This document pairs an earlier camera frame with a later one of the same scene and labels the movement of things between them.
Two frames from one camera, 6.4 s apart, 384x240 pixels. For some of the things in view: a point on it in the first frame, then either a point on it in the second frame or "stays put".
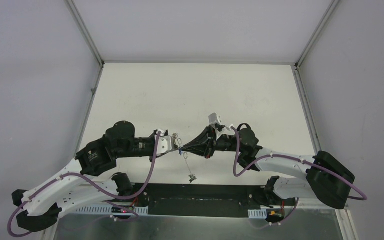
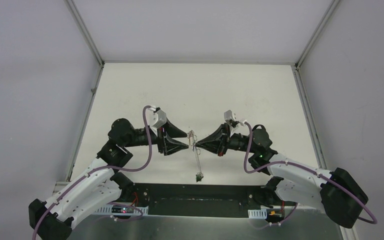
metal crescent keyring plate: [179, 141] -> [193, 138]
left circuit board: [115, 209] stays put
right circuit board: [275, 215] stays put
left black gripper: [155, 146] -> [160, 139]
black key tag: [193, 177] -> [199, 177]
